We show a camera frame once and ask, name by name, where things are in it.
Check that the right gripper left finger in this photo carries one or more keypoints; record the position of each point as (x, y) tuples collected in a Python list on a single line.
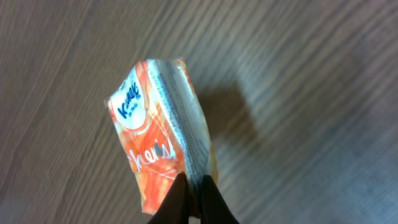
[(174, 208)]

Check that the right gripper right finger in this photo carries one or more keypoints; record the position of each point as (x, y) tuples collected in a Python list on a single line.
[(214, 209)]

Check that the orange small box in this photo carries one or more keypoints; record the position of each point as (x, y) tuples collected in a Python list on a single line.
[(163, 131)]

